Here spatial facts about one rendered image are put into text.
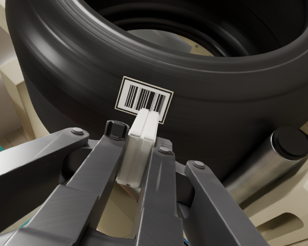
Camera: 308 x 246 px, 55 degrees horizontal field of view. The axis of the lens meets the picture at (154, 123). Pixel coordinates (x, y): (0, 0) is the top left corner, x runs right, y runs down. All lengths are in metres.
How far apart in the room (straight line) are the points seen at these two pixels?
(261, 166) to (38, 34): 0.33
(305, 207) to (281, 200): 0.03
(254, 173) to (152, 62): 0.20
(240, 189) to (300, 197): 0.12
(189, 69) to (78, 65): 0.13
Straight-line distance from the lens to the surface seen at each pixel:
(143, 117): 0.20
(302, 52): 0.46
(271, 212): 0.43
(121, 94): 0.35
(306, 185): 0.37
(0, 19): 1.16
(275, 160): 0.39
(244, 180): 0.45
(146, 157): 0.16
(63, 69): 0.38
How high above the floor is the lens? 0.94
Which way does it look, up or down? 15 degrees up
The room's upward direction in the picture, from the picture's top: 48 degrees counter-clockwise
